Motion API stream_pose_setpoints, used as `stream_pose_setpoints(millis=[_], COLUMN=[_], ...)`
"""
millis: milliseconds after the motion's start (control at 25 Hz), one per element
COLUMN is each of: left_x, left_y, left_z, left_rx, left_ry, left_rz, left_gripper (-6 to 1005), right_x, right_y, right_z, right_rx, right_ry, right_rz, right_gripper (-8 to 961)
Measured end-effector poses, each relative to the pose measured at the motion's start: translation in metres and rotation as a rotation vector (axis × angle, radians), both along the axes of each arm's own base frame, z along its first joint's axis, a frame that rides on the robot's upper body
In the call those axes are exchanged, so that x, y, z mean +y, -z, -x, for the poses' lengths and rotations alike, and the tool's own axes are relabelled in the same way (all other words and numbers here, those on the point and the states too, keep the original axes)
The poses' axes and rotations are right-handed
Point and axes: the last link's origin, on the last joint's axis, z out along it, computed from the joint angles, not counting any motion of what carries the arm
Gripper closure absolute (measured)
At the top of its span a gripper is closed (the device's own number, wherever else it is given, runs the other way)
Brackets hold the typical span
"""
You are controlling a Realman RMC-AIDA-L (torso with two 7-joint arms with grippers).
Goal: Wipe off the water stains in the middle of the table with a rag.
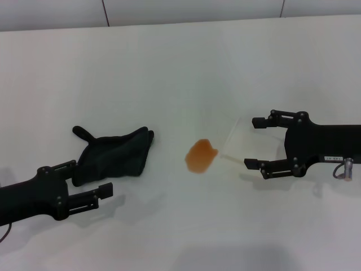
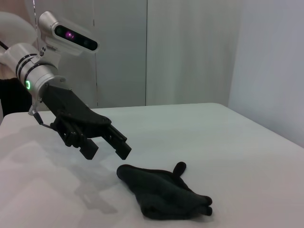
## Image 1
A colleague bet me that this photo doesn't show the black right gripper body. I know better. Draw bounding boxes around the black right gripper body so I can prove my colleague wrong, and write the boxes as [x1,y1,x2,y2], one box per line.
[284,112,361,178]

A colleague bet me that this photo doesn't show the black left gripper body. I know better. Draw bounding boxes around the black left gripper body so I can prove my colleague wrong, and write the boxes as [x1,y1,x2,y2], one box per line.
[0,166,72,222]

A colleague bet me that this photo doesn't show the clear plastic cup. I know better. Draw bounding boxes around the clear plastic cup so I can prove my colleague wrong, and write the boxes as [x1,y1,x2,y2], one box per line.
[219,116,286,171]

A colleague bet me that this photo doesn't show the dark cloth rag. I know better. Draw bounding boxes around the dark cloth rag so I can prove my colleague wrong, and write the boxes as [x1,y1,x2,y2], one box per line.
[72,125,155,187]

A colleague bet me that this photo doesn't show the brown liquid stain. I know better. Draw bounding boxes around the brown liquid stain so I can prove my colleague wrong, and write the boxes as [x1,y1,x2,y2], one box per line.
[184,138,219,174]

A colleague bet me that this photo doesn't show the right gripper cable with plug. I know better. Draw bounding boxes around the right gripper cable with plug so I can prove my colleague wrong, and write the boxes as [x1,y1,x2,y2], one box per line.
[332,157,355,182]

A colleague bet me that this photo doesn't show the gripper cable with plug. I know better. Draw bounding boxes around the gripper cable with plug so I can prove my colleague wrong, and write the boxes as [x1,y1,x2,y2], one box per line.
[332,157,355,182]
[0,224,12,243]

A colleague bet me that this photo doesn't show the left gripper cable with plug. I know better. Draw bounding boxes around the left gripper cable with plug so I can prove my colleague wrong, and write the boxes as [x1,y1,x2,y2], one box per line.
[0,224,12,243]

